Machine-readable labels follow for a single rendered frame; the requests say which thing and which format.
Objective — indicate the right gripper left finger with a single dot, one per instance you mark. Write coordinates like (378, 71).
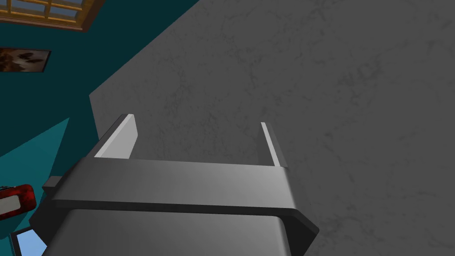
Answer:
(119, 142)

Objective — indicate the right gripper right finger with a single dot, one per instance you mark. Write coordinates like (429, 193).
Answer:
(273, 147)

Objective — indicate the red and white appliance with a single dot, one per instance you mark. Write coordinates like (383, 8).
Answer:
(16, 201)

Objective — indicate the light blue framed panel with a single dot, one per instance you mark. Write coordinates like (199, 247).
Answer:
(30, 243)

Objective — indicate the wooden framed window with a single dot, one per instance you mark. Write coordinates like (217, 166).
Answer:
(49, 12)

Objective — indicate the brown picture on wall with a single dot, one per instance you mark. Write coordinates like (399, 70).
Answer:
(22, 59)

